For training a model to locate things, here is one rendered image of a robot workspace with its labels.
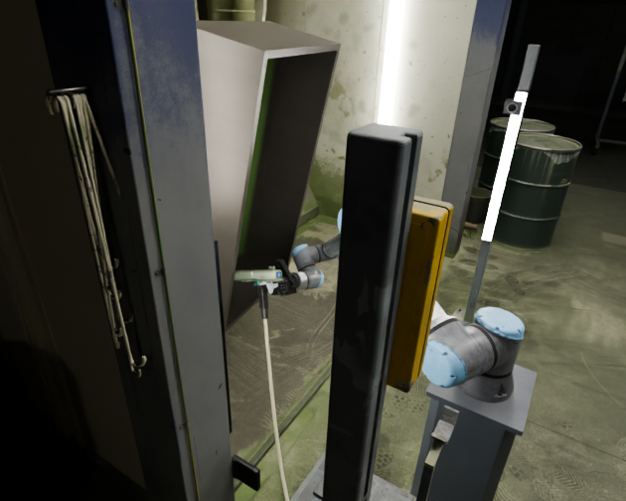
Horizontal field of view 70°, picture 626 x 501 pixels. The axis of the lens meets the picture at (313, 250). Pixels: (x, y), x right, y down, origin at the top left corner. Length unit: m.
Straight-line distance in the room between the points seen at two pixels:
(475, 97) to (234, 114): 2.20
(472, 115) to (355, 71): 0.97
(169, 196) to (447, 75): 2.83
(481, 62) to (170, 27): 2.77
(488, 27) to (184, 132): 2.76
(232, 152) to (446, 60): 2.19
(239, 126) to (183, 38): 0.73
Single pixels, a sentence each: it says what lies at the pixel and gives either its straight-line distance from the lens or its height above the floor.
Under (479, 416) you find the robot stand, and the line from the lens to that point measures 1.59.
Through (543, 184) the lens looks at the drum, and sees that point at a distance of 4.01.
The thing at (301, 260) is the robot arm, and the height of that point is 0.68.
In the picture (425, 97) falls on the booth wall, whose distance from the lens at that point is 3.55.
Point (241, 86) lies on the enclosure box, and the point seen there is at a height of 1.52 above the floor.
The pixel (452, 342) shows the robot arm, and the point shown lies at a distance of 1.40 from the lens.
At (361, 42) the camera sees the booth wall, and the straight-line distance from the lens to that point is 3.72.
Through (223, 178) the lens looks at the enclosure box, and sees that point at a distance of 1.68.
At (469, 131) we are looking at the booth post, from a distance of 3.49.
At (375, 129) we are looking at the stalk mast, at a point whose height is 1.64.
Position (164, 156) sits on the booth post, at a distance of 0.86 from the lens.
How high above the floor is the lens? 1.74
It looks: 28 degrees down
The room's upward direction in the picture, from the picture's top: 2 degrees clockwise
